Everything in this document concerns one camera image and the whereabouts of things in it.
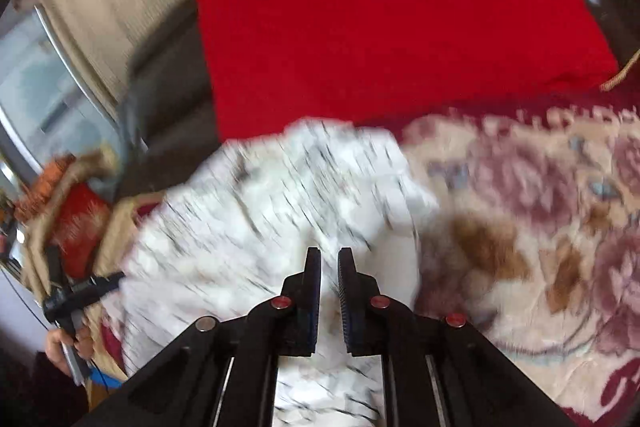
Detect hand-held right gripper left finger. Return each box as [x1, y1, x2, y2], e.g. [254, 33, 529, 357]
[75, 247, 323, 427]

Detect floral plush blanket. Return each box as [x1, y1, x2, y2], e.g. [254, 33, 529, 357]
[85, 94, 640, 427]

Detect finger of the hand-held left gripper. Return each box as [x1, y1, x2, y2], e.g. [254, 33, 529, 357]
[90, 271, 126, 297]

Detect white crackle-pattern pillow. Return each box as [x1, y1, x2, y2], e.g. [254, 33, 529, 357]
[117, 118, 441, 427]

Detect person's left hand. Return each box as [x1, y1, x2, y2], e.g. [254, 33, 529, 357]
[44, 324, 96, 378]

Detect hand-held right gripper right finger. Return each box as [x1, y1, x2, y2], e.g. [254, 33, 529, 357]
[337, 247, 576, 427]

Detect gold braided cord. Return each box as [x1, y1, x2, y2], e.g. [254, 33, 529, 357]
[599, 51, 640, 92]

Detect glass window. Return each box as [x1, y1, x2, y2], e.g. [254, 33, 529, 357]
[0, 2, 123, 188]

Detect red gold-patterned cushion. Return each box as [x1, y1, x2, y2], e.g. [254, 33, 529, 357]
[47, 183, 113, 280]

